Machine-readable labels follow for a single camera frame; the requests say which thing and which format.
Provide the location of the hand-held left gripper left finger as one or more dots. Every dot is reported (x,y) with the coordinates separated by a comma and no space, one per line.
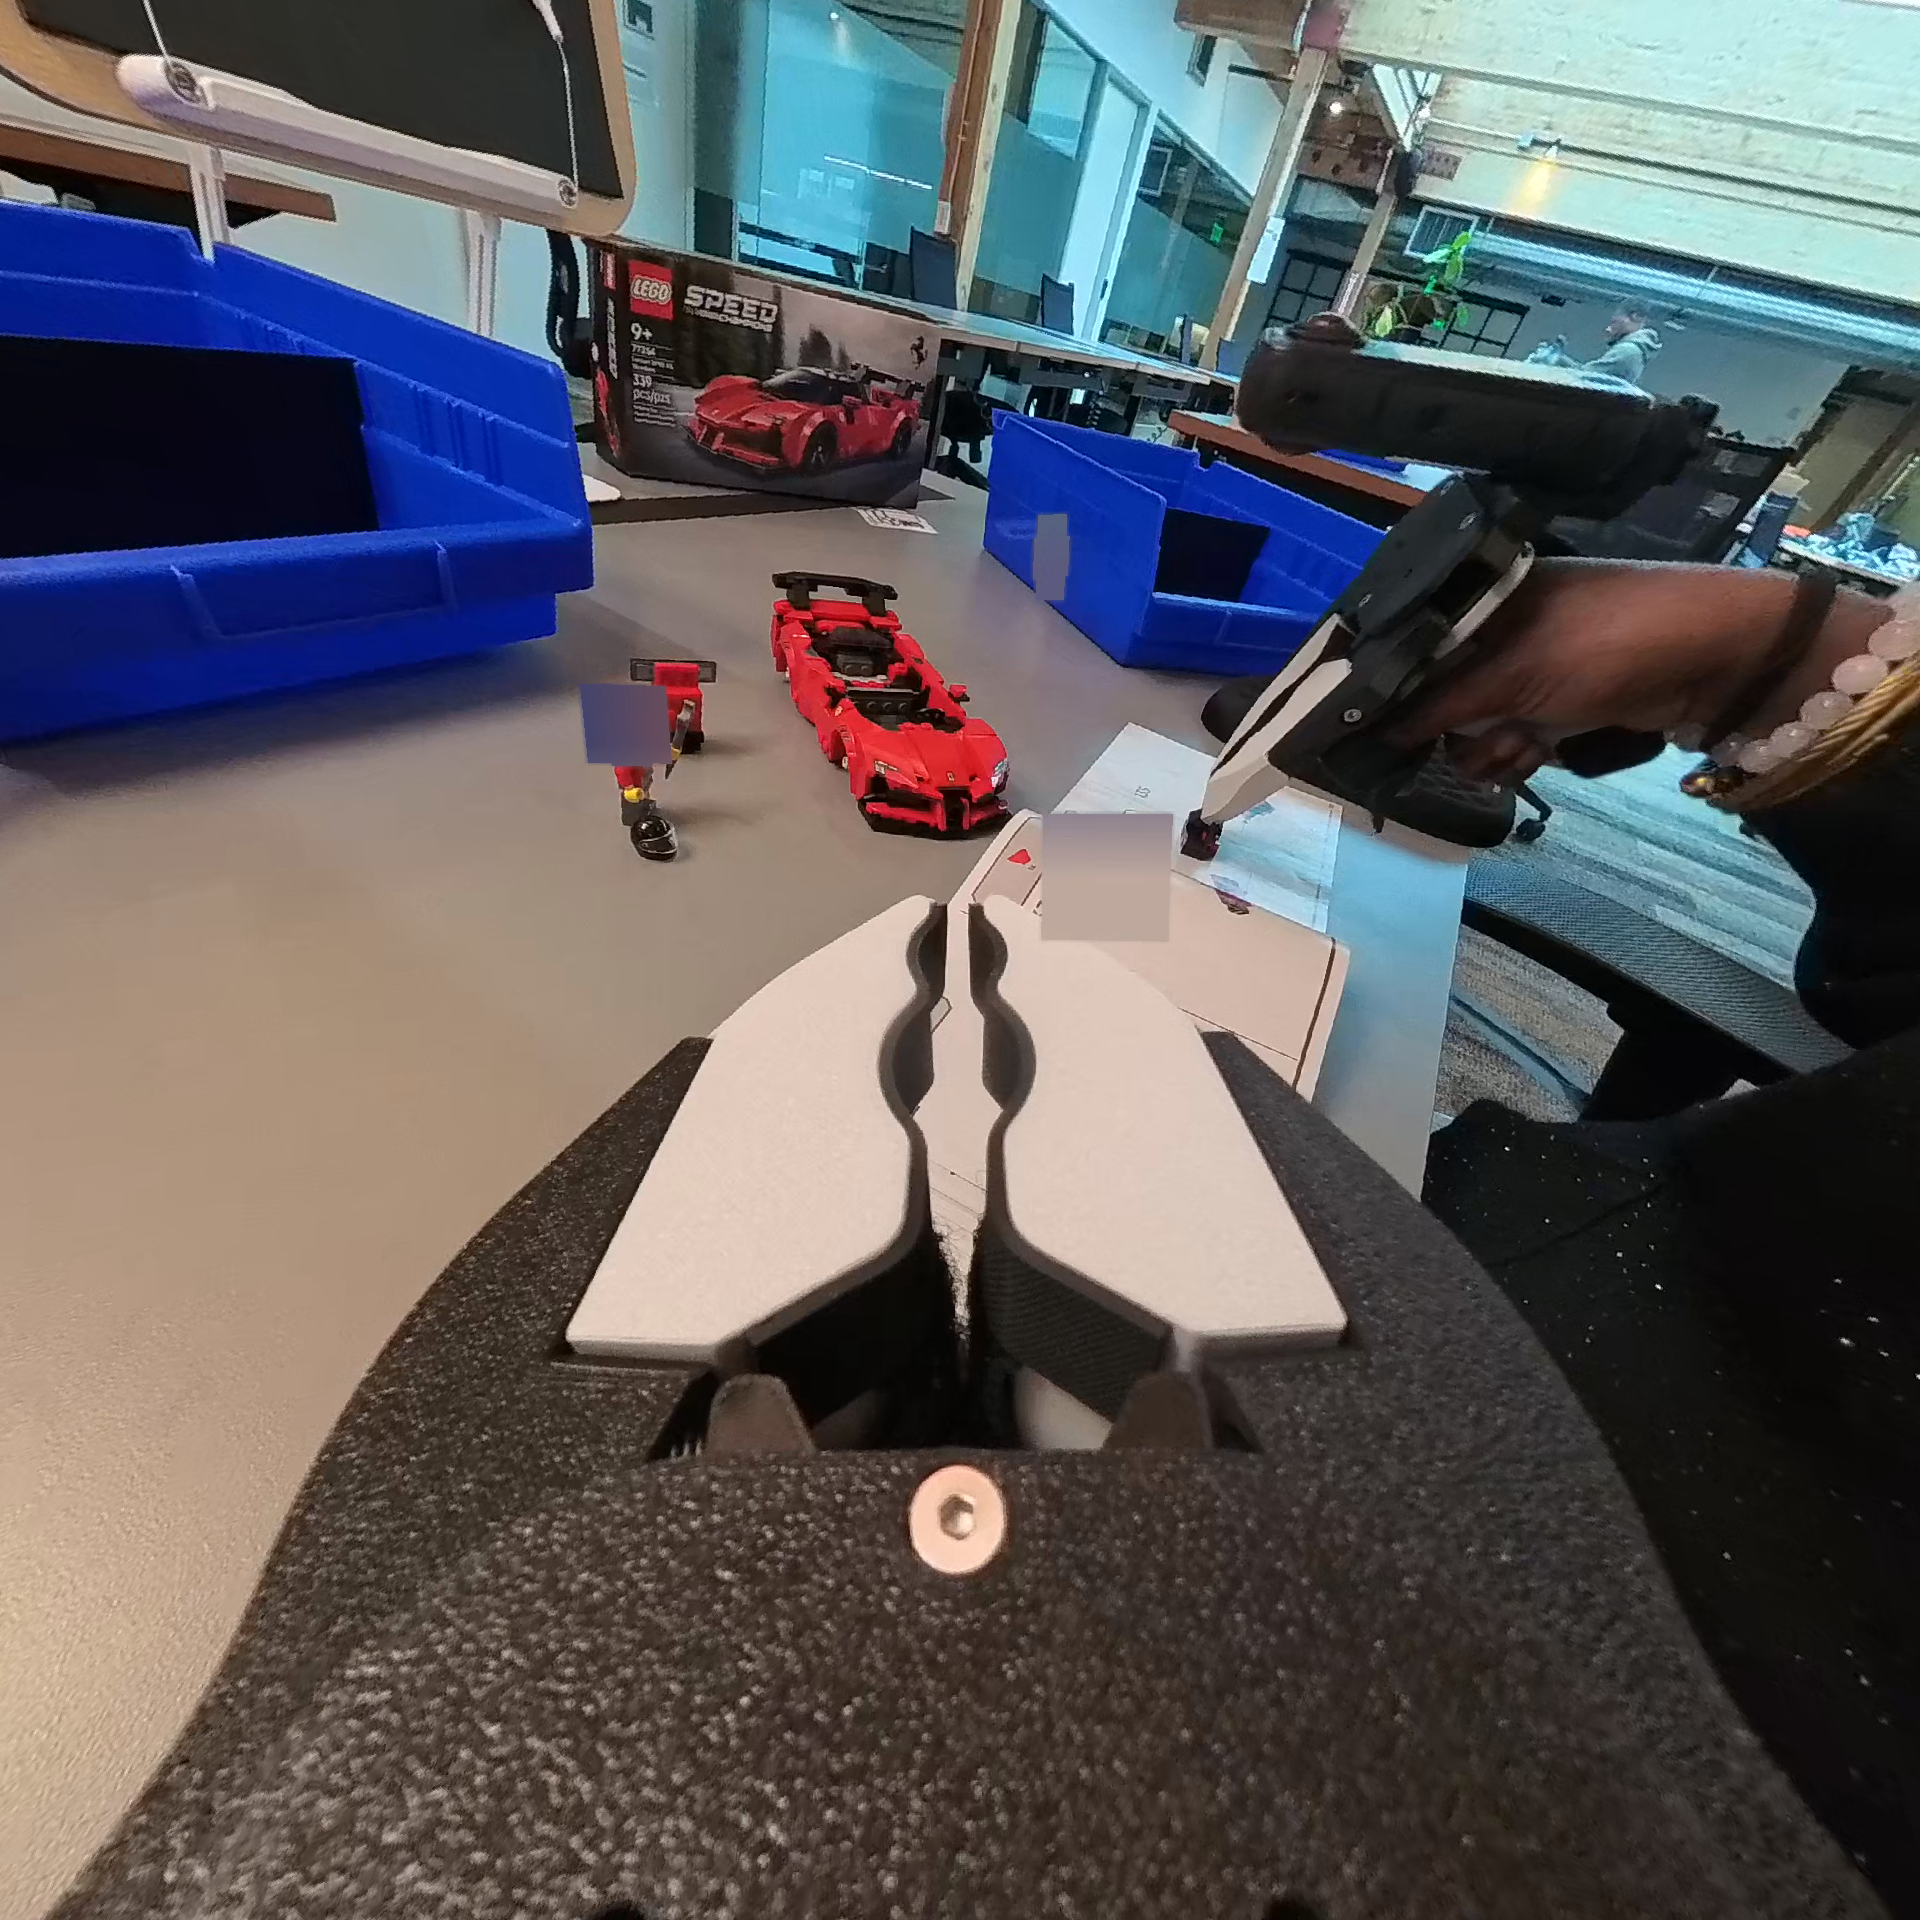
(766,1156)

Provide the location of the green potted plant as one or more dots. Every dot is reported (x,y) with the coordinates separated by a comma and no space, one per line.
(1423,278)

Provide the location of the red lego minifigure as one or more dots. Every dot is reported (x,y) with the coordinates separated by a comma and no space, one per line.
(687,709)

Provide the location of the small black red lego piece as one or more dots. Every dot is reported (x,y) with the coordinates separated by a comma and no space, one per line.
(1198,838)

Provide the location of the long grey office desk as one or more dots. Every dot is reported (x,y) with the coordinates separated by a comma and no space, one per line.
(1080,351)

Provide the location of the person's right forearm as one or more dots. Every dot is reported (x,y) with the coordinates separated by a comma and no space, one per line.
(1861,883)

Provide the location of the black board wooden frame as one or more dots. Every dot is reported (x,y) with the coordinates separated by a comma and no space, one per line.
(329,75)

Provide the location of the large blue plastic bin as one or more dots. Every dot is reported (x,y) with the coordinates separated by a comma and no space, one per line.
(300,614)

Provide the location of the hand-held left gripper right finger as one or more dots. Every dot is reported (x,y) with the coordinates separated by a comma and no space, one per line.
(1169,1168)

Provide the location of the lego instruction booklet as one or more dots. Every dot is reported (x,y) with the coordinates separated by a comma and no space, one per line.
(1276,974)

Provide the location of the lego set cardboard box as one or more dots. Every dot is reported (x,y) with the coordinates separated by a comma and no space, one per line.
(748,374)

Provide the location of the black lego helmet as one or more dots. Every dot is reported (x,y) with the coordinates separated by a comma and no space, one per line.
(652,831)

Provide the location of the small white paper tag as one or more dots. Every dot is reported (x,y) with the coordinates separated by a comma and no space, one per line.
(896,518)

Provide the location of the black wrist band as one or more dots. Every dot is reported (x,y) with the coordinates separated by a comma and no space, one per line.
(1787,644)

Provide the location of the wooden desk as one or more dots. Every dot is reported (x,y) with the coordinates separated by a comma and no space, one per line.
(148,166)

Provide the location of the white tube lamp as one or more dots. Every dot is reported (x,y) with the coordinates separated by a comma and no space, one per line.
(347,143)

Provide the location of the person's right hand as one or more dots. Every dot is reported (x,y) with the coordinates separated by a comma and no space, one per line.
(1604,644)

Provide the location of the black mesh office chair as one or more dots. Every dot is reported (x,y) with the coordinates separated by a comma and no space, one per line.
(1648,974)

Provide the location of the red lego sports car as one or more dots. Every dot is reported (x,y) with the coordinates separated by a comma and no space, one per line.
(883,719)

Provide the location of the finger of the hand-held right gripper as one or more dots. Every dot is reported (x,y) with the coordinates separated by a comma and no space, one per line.
(1291,687)
(1242,784)

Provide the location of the person's black sparkly clothing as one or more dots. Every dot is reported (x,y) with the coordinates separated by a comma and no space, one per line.
(1680,1349)

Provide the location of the small blue plastic bin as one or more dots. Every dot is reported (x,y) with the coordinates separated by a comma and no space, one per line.
(1094,510)

